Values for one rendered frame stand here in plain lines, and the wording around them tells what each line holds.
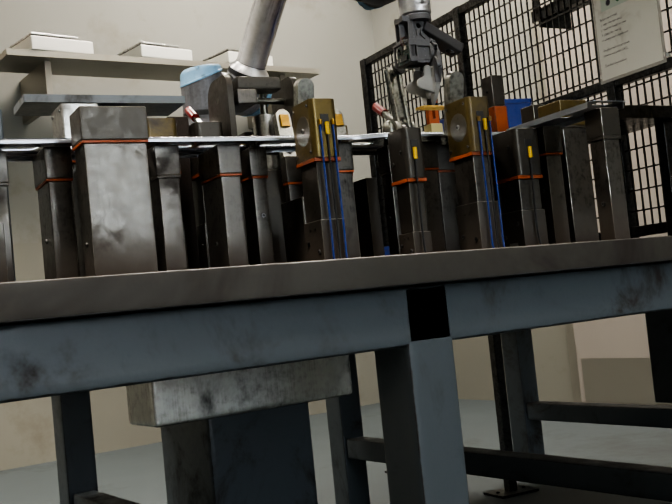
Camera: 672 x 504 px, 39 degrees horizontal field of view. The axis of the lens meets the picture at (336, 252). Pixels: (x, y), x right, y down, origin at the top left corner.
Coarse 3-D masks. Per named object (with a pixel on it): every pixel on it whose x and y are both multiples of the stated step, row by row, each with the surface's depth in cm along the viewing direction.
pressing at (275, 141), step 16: (0, 144) 176; (16, 144) 178; (32, 144) 179; (48, 144) 181; (64, 144) 182; (160, 144) 192; (176, 144) 193; (192, 144) 195; (256, 144) 204; (272, 144) 208; (288, 144) 208; (352, 144) 216; (368, 144) 219; (16, 160) 189
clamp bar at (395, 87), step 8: (384, 72) 240; (392, 72) 238; (400, 72) 236; (392, 80) 238; (400, 80) 239; (392, 88) 237; (400, 88) 239; (392, 96) 237; (400, 96) 239; (392, 104) 237; (400, 104) 238; (392, 112) 238; (400, 112) 238; (408, 112) 238; (408, 120) 237
